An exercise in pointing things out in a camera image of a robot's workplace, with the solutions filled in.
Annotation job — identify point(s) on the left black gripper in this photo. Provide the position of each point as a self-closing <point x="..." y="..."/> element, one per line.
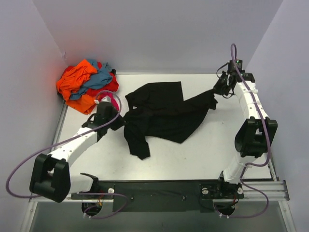
<point x="115" y="121"/>

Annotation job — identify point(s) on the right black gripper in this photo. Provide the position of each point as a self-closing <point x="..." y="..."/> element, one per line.
<point x="219" y="85"/>

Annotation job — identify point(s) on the black t shirt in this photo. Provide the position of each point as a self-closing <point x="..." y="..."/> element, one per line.
<point x="159" y="110"/>

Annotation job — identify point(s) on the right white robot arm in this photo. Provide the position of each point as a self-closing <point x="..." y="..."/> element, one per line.
<point x="257" y="132"/>

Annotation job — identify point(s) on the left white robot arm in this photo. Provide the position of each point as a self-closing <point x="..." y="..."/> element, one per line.
<point x="51" y="177"/>

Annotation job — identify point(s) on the pink t shirt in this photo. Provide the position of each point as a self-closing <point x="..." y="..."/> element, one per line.
<point x="108" y="96"/>

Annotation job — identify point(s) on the red t shirt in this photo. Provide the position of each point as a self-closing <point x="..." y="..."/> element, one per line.
<point x="112" y="86"/>

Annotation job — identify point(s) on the blue t shirt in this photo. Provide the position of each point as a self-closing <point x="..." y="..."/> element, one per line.
<point x="96" y="81"/>

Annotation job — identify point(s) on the orange t shirt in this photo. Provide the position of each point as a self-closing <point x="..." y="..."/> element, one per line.
<point x="71" y="82"/>

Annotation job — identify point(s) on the aluminium frame rail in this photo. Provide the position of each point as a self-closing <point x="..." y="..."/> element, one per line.
<point x="265" y="191"/>

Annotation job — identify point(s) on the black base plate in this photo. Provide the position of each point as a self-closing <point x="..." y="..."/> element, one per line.
<point x="153" y="204"/>

